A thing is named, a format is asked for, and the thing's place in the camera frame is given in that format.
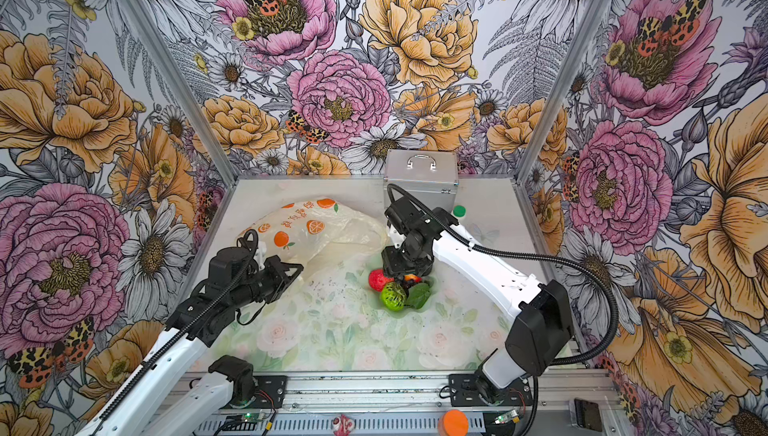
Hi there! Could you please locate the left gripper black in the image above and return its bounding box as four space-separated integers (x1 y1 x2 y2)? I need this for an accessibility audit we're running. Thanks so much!
231 255 303 308

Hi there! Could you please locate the yellow red mango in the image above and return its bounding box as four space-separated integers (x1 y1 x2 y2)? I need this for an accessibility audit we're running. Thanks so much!
404 274 422 285

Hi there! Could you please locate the red strawberry fruit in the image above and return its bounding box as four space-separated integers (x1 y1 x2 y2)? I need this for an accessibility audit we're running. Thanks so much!
368 269 394 292

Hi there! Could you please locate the green kiwi half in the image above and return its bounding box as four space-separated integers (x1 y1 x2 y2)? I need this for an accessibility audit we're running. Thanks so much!
380 281 407 312

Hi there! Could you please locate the light green wavy plate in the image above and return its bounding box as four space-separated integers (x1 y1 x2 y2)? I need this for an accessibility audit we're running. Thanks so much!
368 276 436 315

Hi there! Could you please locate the cream translucent plastic bag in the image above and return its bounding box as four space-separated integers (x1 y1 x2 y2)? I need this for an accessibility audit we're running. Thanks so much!
248 197 388 275

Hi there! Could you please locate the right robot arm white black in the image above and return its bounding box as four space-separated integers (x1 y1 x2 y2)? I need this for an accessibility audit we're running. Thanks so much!
382 197 573 404

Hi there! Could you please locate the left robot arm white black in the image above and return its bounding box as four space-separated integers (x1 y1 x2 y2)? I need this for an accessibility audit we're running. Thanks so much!
80 243 304 435

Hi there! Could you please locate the green leaf grape bunch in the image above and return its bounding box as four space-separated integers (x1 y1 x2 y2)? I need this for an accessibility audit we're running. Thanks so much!
405 282 432 310

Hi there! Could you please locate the white bottle green cap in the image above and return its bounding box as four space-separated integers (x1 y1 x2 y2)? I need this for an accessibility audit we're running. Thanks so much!
452 205 467 223

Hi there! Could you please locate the silver aluminium case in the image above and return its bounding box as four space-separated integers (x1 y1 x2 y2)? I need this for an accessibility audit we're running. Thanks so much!
384 149 459 211

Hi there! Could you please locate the orange round cap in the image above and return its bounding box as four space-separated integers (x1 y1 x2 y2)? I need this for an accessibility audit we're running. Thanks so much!
437 409 469 436

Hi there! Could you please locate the pink white small figure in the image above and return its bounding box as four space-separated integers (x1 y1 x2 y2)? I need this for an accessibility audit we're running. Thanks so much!
331 414 356 436

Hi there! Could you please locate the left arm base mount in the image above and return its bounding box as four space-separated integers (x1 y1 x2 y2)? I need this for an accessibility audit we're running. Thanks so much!
233 374 288 410

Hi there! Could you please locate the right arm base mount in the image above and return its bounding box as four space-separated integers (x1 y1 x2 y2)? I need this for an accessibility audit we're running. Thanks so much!
447 373 532 408

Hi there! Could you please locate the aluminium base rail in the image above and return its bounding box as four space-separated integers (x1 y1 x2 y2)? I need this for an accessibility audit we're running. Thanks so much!
165 368 633 435

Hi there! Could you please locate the black corrugated cable left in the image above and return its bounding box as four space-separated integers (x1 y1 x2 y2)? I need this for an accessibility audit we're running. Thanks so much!
95 230 260 425

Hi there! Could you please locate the black corrugated cable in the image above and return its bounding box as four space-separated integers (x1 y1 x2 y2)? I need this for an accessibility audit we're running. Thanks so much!
386 183 619 368
95 230 260 425

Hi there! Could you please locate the black corrugated cable right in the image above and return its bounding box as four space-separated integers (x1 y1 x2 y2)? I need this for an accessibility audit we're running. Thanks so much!
386 183 619 368

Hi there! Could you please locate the black device on rail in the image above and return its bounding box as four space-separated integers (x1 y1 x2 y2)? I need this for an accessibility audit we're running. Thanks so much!
570 398 603 433

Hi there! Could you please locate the aluminium corner post left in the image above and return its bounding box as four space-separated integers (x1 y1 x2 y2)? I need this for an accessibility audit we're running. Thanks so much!
117 0 238 189

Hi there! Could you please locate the aluminium corner post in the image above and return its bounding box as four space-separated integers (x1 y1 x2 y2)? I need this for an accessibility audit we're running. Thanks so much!
117 0 238 189
515 0 612 184

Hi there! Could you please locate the aluminium corner post right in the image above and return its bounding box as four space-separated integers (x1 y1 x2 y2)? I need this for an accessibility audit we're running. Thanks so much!
515 0 612 184

